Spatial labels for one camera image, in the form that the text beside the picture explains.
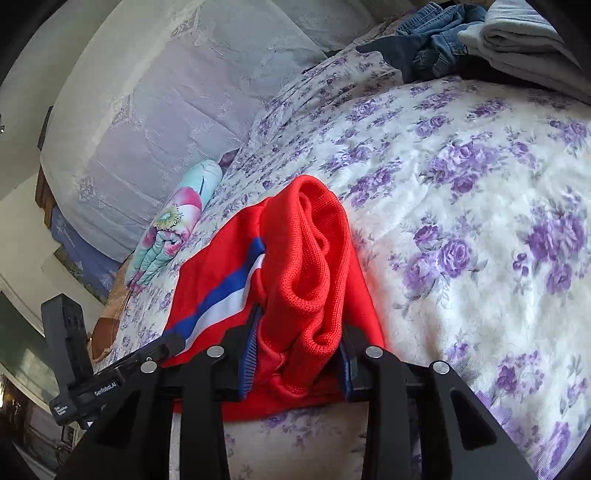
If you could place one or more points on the red blue white jersey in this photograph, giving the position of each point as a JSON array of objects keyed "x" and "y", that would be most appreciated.
[{"x": 314, "y": 258}]

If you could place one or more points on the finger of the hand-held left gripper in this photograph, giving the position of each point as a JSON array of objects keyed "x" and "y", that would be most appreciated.
[{"x": 168, "y": 345}]

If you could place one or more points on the navy blue cloth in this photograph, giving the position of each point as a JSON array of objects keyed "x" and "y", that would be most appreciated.
[{"x": 397, "y": 50}]

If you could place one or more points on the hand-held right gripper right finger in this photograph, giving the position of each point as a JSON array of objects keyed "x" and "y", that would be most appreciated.
[{"x": 346, "y": 374}]

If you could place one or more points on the blue printed cloth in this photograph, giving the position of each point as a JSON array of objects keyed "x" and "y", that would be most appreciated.
[{"x": 78, "y": 249}]

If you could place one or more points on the crumpled blue jeans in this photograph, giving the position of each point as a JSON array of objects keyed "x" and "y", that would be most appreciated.
[{"x": 438, "y": 41}]

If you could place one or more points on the wooden headboard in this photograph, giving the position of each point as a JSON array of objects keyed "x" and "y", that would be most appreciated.
[{"x": 44, "y": 184}]

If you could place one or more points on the folded colourful floral blanket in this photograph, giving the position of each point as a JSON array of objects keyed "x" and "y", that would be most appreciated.
[{"x": 175, "y": 217}]

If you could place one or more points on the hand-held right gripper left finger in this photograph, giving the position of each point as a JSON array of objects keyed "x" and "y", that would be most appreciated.
[{"x": 247, "y": 369}]

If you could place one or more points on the folded grey cloth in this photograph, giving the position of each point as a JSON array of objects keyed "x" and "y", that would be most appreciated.
[{"x": 517, "y": 41}]

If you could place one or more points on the purple floral quilt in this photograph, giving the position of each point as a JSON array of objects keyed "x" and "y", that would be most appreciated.
[{"x": 461, "y": 207}]

